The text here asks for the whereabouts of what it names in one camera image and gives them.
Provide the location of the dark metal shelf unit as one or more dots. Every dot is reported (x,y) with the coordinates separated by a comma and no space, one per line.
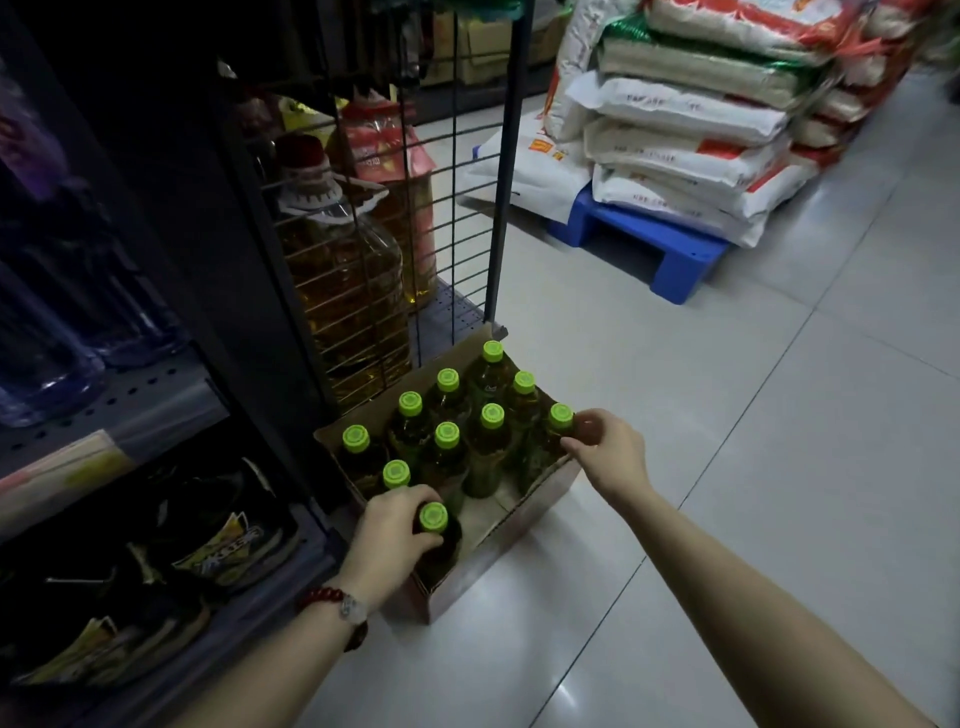
(187,262)

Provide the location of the flat white sack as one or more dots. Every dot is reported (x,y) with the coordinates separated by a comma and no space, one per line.
(525,176)

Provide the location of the person's left forearm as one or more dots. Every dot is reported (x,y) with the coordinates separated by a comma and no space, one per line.
(277,667)

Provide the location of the green cap tea bottle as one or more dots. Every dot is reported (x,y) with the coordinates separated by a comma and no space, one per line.
(555,435)
(435,525)

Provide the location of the red label cooking oil jug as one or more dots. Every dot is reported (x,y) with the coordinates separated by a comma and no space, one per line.
(397,172)

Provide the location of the open cardboard box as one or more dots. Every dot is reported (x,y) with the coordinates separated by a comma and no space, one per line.
(487,547)

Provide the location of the pile of black snack packets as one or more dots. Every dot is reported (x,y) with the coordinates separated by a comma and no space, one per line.
(150,570)

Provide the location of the row of clear water jugs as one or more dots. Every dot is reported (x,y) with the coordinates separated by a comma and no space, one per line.
(60,300)

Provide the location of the blue plastic pallet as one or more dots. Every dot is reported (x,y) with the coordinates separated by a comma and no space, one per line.
(652,247)

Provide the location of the stack of white rice sacks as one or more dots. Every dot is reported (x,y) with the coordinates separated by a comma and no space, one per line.
(697,120)

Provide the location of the person's right thumb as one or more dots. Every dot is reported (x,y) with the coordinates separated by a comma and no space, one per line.
(579,448)

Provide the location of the large clear cooking oil jug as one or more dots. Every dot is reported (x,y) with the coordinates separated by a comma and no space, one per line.
(341,300)

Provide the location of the person's right hand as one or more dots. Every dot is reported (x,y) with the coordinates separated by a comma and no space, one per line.
(616,454)

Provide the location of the person's left hand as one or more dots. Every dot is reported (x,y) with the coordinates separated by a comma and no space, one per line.
(382,544)

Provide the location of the person's left thumb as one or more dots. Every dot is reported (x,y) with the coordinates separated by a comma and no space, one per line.
(427,543)

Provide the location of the person's right forearm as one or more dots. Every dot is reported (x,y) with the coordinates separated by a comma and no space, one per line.
(750,607)

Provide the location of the group of green cap bottles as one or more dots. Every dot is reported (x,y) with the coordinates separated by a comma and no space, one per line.
(450,442)

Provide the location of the yellow cardboard cartons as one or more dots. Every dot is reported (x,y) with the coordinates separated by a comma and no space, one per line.
(480,41)

